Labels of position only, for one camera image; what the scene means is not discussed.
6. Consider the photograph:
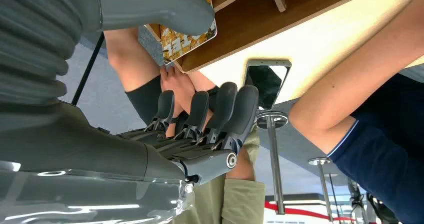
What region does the red barrier belt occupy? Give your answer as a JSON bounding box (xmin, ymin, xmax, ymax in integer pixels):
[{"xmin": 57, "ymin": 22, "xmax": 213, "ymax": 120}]
[{"xmin": 264, "ymin": 200, "xmax": 357, "ymax": 223}]

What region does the silver framed smartphone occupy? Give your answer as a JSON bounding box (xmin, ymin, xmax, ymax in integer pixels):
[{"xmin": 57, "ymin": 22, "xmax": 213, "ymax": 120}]
[{"xmin": 242, "ymin": 59, "xmax": 293, "ymax": 111}]

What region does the wooden card organizer box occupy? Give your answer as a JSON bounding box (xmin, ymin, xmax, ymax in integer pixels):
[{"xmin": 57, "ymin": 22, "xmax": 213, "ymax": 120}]
[{"xmin": 144, "ymin": 0, "xmax": 387, "ymax": 73}]

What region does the person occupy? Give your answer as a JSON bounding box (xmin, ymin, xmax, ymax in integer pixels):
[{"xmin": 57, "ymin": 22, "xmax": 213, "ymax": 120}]
[
  {"xmin": 288, "ymin": 0, "xmax": 424, "ymax": 224},
  {"xmin": 103, "ymin": 27, "xmax": 267, "ymax": 224}
]

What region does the chrome stanchion post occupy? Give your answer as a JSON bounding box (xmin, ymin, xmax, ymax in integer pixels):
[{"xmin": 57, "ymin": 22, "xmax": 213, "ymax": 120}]
[
  {"xmin": 308, "ymin": 157, "xmax": 335, "ymax": 224},
  {"xmin": 255, "ymin": 110, "xmax": 290, "ymax": 215},
  {"xmin": 323, "ymin": 172, "xmax": 343, "ymax": 224}
]

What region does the black pole stand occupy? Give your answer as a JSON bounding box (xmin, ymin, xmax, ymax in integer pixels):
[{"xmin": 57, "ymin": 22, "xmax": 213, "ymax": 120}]
[{"xmin": 70, "ymin": 32, "xmax": 106, "ymax": 106}]

